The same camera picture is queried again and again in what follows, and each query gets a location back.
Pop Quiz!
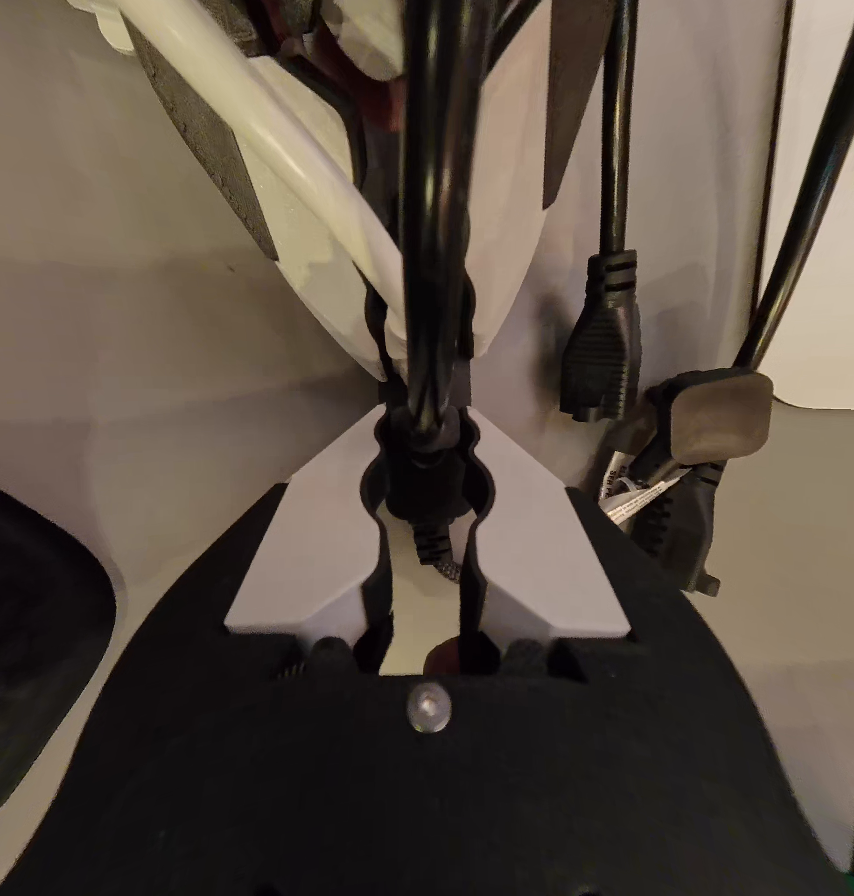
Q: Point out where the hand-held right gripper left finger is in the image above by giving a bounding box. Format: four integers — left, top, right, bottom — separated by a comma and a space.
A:
224, 405, 396, 674

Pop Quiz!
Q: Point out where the black power strip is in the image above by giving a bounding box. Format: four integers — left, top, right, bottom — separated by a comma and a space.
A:
381, 360, 473, 522

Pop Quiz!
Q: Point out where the black mesh pad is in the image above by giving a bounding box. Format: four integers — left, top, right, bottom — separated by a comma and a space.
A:
0, 479, 116, 827

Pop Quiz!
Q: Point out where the white power cord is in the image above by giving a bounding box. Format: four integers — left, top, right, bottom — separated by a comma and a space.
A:
115, 0, 410, 351

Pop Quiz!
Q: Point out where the white power plug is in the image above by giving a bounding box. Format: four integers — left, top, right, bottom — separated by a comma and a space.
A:
379, 315, 420, 361

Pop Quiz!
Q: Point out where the black braided strip cable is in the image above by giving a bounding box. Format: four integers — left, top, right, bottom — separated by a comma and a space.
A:
409, 518, 463, 585

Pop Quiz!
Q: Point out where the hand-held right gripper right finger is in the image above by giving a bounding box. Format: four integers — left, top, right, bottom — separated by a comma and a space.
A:
458, 407, 631, 673

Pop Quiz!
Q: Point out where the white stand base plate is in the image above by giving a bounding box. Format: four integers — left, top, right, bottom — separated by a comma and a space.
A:
752, 0, 854, 410

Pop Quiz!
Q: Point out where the black cord connector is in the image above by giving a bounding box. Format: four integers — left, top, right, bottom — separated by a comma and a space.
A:
560, 248, 641, 423
633, 462, 725, 597

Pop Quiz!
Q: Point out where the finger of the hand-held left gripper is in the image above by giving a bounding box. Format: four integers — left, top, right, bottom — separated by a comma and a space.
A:
238, 55, 400, 382
464, 14, 555, 359

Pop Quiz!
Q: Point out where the black power plug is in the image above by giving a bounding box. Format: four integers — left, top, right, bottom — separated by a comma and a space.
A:
388, 406, 466, 470

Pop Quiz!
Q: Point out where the black flat strip plug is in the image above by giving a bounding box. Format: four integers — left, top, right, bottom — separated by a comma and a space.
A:
644, 369, 774, 466

